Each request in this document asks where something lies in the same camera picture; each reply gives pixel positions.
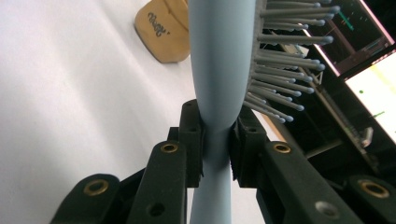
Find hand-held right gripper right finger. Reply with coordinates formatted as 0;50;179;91
229;105;269;189

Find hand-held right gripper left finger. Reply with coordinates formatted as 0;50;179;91
167;99;205;189

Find light blue hairbrush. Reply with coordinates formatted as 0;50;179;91
187;0;342;224

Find yellow sack-shaped pot with frog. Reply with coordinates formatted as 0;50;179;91
134;0;191;64

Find metal stand bar with clamp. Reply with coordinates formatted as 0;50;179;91
306;76;379;171

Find monitor with bright screen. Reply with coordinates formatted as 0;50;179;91
345;50;396;145

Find monitor with dark screen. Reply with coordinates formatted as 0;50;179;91
306;0;396;77

